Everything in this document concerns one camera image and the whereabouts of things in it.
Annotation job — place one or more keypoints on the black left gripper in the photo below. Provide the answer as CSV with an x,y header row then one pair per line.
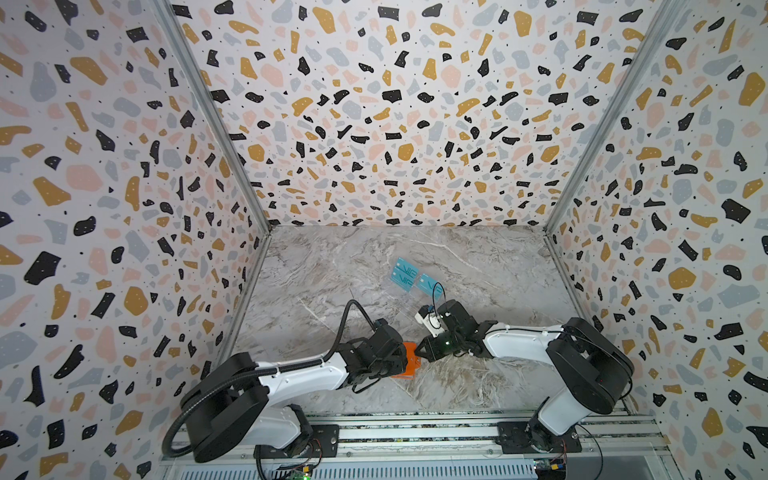
x,y
401,363

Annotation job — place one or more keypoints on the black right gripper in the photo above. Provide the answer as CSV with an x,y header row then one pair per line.
x,y
435,345

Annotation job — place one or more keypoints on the orange card holder wallet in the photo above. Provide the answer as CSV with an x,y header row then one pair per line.
x,y
413,362

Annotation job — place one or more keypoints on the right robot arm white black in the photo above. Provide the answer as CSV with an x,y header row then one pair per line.
x,y
595,373

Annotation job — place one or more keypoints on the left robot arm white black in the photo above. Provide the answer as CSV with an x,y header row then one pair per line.
x,y
246,400

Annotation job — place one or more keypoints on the clear acrylic card stand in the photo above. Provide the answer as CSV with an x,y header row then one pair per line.
x,y
415,287

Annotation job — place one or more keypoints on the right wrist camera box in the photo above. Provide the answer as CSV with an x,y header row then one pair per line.
x,y
427,317

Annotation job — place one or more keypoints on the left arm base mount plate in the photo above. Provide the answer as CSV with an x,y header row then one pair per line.
x,y
315,441

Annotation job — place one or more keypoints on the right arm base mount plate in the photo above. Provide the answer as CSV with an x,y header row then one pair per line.
x,y
519,437

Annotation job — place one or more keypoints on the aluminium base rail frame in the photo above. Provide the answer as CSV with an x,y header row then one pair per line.
x,y
486,445

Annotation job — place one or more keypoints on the aluminium corner post left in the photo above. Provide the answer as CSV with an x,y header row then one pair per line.
x,y
163,12

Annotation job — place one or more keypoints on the aluminium corner post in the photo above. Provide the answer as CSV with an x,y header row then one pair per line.
x,y
660,26
163,12

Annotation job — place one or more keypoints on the aluminium corner post right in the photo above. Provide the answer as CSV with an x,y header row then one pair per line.
x,y
660,26

